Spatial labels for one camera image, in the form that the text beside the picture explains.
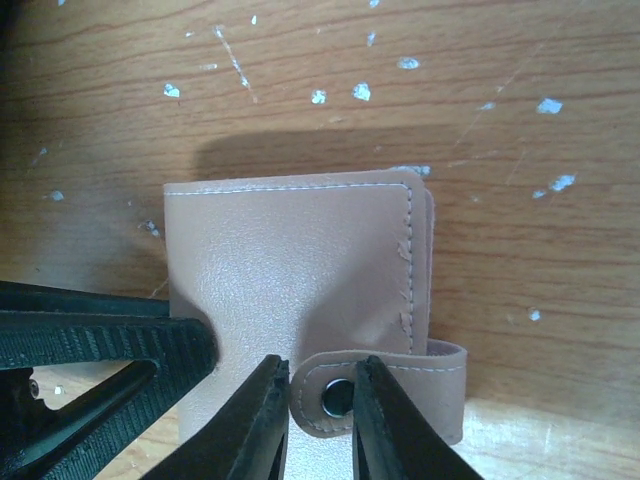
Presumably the pink card holder wallet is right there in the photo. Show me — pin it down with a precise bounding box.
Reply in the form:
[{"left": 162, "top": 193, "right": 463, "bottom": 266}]
[{"left": 164, "top": 169, "right": 467, "bottom": 479}]

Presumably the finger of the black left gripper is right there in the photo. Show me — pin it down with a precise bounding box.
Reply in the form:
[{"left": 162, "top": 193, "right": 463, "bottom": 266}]
[{"left": 1, "top": 281, "right": 218, "bottom": 479}]

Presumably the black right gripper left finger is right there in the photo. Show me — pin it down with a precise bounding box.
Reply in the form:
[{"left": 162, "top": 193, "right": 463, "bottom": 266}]
[{"left": 154, "top": 355, "right": 290, "bottom": 479}]

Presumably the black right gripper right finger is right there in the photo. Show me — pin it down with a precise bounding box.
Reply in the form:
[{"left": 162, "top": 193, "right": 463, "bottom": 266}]
[{"left": 352, "top": 356, "right": 480, "bottom": 479}]

